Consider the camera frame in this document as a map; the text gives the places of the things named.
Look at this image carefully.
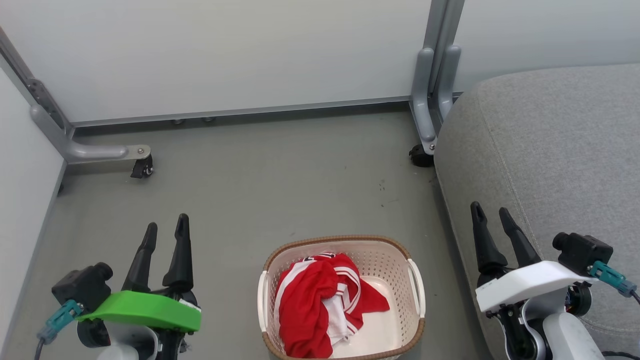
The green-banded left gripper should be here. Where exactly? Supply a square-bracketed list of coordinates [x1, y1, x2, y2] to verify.
[76, 213, 202, 353]

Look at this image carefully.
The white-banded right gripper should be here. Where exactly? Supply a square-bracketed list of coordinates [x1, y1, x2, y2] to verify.
[470, 201, 599, 318]

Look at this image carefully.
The red and white garment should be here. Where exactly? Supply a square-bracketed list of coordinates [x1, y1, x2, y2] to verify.
[272, 252, 391, 359]

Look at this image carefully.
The grey fabric sofa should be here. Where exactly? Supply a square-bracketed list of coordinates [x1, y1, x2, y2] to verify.
[433, 63, 640, 360]

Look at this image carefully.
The black caster wheel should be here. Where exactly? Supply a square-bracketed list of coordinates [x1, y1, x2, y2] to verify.
[130, 154, 154, 180]
[408, 144, 435, 168]

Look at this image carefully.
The cream perforated laundry basket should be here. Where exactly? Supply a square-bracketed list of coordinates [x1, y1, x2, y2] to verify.
[257, 235, 427, 360]

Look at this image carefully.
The grey curved partition foot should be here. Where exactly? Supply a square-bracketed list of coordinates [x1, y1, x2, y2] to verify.
[29, 104, 152, 164]

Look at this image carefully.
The teal right camera cable plug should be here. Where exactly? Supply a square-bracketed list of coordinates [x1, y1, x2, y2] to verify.
[588, 260, 638, 299]

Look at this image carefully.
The teal camera cable plug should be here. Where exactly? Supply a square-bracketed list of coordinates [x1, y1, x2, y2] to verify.
[588, 260, 638, 299]
[37, 299, 84, 345]

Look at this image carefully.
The teal left camera cable plug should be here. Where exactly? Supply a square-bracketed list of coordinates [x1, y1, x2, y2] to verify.
[37, 299, 84, 345]

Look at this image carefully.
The grey partition bottom rail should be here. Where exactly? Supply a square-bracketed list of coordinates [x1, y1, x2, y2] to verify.
[71, 95, 412, 129]

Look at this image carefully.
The grey slanted partition post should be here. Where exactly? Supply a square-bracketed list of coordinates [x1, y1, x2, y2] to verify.
[0, 27, 76, 140]

